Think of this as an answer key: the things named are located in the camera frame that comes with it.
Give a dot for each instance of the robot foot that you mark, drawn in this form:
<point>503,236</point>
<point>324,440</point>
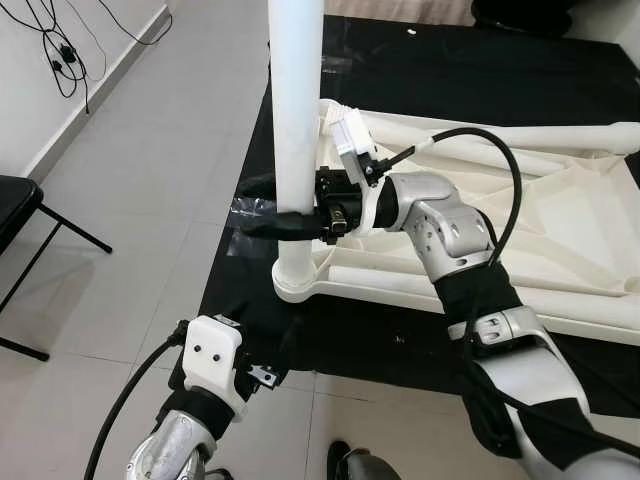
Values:
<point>365,465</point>
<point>220,474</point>

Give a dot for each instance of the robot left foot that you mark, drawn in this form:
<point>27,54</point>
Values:
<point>220,474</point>

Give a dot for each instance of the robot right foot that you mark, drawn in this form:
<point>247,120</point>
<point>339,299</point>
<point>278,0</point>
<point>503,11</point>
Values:
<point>365,465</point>

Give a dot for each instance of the black tablecloth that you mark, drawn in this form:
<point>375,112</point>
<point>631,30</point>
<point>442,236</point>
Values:
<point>400,60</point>

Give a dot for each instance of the white plastic children table top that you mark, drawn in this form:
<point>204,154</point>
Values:
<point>560,230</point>

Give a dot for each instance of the black folding chair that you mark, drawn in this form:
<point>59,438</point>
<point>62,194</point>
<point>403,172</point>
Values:
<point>15,200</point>

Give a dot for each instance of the clear tape patch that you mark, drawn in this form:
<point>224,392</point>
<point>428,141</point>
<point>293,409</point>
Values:
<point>245,250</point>

